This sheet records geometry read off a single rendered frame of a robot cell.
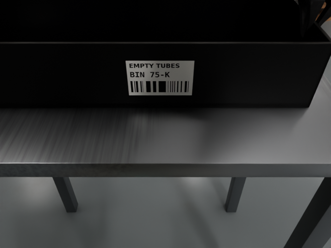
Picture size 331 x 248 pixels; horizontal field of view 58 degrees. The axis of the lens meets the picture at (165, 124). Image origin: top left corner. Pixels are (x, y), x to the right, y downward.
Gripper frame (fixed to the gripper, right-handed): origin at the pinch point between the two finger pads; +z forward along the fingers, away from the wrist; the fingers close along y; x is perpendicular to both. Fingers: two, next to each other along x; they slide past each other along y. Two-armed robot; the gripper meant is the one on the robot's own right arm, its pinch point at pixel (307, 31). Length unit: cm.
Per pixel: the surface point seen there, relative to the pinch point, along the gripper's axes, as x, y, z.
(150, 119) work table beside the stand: 11.0, 25.0, 8.5
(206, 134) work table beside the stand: 14.4, 16.9, 8.5
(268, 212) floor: -20, -19, 90
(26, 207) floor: -22, 82, 88
